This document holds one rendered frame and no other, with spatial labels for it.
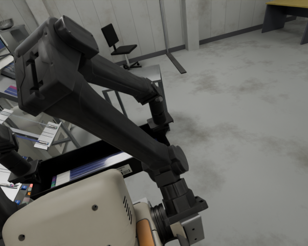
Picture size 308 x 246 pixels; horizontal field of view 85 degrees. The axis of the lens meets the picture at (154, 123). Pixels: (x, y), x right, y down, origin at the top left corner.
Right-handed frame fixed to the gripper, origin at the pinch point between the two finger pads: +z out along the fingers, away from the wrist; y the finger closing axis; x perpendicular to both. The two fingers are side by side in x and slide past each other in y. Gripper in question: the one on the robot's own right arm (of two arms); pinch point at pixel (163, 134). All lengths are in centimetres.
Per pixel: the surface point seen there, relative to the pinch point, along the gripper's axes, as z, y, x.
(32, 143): 42, 107, -90
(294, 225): 110, -78, 37
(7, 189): 35, 108, -38
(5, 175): 32, 110, -49
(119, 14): 6, -49, -429
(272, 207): 110, -74, 20
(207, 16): 57, -267, -396
